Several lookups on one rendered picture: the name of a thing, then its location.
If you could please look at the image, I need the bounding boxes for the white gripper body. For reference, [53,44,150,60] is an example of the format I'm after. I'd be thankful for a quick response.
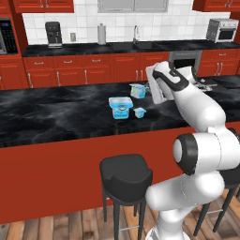
[145,63,175,106]

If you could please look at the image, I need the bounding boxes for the green-blue yogurt container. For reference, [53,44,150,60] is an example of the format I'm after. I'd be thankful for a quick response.
[128,82,148,100]

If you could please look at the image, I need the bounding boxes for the small blue yogurt container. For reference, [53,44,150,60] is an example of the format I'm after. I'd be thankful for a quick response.
[133,106,147,120]

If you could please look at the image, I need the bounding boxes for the large blue yogurt container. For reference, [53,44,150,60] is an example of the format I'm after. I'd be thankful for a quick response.
[108,96,135,121]

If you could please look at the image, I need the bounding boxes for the steel dishwasher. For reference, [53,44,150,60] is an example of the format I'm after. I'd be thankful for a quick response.
[168,50,203,79]

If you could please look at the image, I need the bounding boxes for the black sink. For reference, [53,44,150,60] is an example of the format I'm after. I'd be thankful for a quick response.
[109,40,164,53]

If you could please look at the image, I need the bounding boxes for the steel tap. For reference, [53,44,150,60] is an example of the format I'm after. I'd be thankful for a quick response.
[132,24,142,45]

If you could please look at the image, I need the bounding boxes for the red base cupboards run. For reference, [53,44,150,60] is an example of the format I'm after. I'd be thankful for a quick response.
[22,51,171,89]

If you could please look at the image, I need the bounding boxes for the grey window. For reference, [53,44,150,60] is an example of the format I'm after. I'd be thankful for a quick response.
[97,0,170,14]

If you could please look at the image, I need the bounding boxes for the silver toaster oven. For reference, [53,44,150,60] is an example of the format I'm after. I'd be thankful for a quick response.
[205,17,240,44]

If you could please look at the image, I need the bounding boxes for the black bar stool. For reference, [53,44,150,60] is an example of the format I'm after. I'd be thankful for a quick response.
[192,164,240,237]
[98,153,155,240]

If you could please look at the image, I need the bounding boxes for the black coffee machine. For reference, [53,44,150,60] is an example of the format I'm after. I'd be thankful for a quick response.
[44,21,64,50]

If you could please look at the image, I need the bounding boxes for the red kitchen island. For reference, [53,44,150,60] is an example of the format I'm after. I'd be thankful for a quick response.
[0,121,240,225]

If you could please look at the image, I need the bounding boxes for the red tall cupboard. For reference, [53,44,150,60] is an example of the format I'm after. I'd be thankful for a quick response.
[0,0,30,92]

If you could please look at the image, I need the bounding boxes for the black microwave oven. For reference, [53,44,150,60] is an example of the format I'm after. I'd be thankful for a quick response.
[0,17,20,56]

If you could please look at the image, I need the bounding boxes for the red wall cupboards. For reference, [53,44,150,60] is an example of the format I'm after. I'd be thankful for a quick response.
[11,0,75,14]
[191,0,240,13]

